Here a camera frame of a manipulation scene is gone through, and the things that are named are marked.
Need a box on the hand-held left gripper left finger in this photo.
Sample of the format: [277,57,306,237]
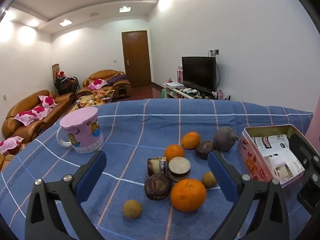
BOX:
[24,150,107,240]

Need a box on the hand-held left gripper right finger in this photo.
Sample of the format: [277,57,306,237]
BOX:
[207,150,292,240]

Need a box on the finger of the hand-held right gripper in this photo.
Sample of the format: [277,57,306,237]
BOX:
[297,174,320,215]
[289,132,320,180]

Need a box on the tan longan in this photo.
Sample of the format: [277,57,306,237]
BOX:
[201,172,217,189]
[122,199,143,218]

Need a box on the dark brown round fruit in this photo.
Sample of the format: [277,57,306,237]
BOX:
[144,173,172,201]
[195,141,216,160]

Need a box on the pink tin box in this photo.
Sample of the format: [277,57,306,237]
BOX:
[237,124,312,188]

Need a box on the large orange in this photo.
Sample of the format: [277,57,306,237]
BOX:
[171,179,207,212]

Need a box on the purple beetroot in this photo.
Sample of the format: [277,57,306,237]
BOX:
[213,126,240,152]

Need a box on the small orange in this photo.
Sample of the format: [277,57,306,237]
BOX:
[181,131,201,150]
[164,144,185,163]

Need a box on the printed paper liner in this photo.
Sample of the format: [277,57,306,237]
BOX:
[251,134,305,183]

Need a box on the pink cartoon mug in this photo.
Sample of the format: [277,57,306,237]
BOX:
[56,106,104,154]

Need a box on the blue checked cloth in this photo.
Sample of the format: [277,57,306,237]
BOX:
[0,99,314,240]

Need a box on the long brown leather sofa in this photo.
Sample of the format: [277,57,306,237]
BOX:
[0,90,76,172]

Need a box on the coffee table with snacks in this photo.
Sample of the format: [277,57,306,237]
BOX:
[67,89,115,113]

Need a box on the pink floral pillow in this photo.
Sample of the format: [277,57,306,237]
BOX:
[37,95,57,108]
[30,106,53,120]
[0,135,25,154]
[87,79,108,90]
[14,110,38,126]

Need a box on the white television stand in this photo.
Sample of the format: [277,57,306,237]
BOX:
[161,81,232,101]

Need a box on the black rack with clutter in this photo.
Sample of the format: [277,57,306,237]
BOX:
[54,75,81,96]

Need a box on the purple blanket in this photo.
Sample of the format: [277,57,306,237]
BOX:
[106,74,127,85]

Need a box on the brown leather armchair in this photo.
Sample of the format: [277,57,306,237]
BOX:
[76,69,132,98]

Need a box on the black television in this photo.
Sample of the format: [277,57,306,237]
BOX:
[181,56,216,93]

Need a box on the brown wooden door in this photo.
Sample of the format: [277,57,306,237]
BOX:
[121,30,152,88]

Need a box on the black television cable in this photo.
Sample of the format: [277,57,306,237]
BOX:
[209,50,221,92]

